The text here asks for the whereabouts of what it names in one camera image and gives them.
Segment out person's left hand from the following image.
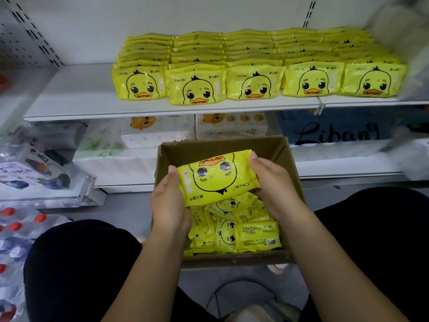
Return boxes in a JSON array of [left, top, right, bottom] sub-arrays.
[[151, 165, 195, 242]]

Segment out person's right hand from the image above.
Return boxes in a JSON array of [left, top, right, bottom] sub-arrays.
[[248, 152, 306, 222]]

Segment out yellow duck packet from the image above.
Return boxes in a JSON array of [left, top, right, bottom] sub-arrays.
[[177, 150, 260, 207]]

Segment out brown cardboard box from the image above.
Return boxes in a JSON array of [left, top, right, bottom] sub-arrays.
[[156, 135, 306, 269]]

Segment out white metal shelf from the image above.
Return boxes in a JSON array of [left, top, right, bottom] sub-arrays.
[[23, 0, 429, 192]]

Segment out person's right forearm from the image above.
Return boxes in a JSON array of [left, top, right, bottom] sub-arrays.
[[271, 204, 410, 322]]

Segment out person's left forearm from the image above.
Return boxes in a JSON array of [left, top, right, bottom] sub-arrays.
[[104, 228, 192, 322]]

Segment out white duck tissue pack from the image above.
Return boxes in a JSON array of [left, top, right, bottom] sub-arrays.
[[121, 116, 197, 148], [194, 112, 269, 140]]

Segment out person's black trousers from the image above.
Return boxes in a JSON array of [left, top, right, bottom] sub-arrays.
[[23, 186, 429, 322]]

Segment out white pegboard shelf unit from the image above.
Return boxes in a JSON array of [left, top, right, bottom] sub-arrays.
[[0, 0, 108, 208]]

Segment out green white tissue pack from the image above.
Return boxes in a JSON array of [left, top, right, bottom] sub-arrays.
[[74, 119, 158, 185]]

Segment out blue white roll pack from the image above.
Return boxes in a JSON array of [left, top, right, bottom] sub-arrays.
[[392, 127, 429, 182]]

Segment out MIQI boxes with fruit print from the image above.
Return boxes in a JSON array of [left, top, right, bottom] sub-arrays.
[[0, 140, 84, 199]]

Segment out pack of red-capped bottles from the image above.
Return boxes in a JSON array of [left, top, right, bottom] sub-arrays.
[[0, 206, 68, 322]]

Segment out metal frame stool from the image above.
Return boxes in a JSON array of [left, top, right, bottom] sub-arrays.
[[204, 278, 303, 322]]

